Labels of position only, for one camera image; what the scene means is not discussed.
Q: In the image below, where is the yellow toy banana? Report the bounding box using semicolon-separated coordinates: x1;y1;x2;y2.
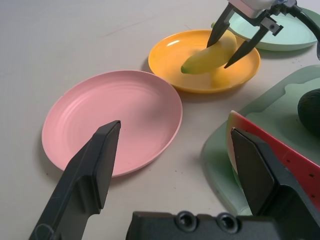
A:
180;30;238;75

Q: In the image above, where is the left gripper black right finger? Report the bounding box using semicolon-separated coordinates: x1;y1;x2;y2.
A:
229;127;320;240

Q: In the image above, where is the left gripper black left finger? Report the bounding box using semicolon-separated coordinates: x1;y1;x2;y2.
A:
28;120;122;240

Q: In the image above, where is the pink round plate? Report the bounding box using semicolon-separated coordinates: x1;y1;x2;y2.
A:
41;69;184;178

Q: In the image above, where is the red toy watermelon slice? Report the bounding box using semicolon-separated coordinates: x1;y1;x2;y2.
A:
225;110;320;208

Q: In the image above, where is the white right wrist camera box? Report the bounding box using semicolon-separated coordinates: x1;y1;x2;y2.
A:
227;0;273;19

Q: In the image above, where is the dark green toy avocado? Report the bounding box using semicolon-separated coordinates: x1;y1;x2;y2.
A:
297;88;320;133

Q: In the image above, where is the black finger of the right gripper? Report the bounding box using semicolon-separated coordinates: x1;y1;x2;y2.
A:
223;25;270;69
206;4;234;48

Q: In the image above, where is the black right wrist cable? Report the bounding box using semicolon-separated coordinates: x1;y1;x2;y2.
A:
272;0;320;61

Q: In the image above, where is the green silicone mat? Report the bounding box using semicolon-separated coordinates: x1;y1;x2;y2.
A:
201;64;320;216

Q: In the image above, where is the yellow round plate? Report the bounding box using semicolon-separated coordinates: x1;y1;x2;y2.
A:
147;29;262;95

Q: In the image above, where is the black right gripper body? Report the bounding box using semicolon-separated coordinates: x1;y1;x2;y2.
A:
231;8;284;37

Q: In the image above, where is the mint green round plate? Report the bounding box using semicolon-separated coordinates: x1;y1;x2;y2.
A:
211;6;319;52

